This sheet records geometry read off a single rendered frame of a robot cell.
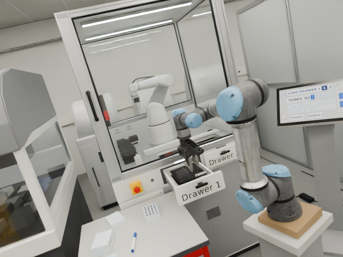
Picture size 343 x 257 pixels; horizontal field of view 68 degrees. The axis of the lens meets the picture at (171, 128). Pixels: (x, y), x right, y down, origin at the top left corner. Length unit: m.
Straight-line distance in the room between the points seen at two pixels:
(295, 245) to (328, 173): 1.09
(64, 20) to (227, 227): 1.76
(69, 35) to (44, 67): 3.31
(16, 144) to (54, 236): 0.52
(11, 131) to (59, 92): 3.49
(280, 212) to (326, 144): 0.97
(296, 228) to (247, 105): 0.58
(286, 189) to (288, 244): 0.22
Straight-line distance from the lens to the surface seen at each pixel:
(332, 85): 2.07
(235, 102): 0.92
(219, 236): 2.11
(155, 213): 1.52
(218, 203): 1.98
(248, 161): 1.04
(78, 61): 1.60
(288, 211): 1.27
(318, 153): 2.16
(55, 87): 4.87
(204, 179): 1.46
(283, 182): 1.20
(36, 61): 4.94
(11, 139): 1.42
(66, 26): 1.64
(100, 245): 1.43
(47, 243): 1.60
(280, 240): 1.25
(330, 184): 2.27
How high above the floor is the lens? 1.56
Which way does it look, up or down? 13 degrees down
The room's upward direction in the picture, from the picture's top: 15 degrees counter-clockwise
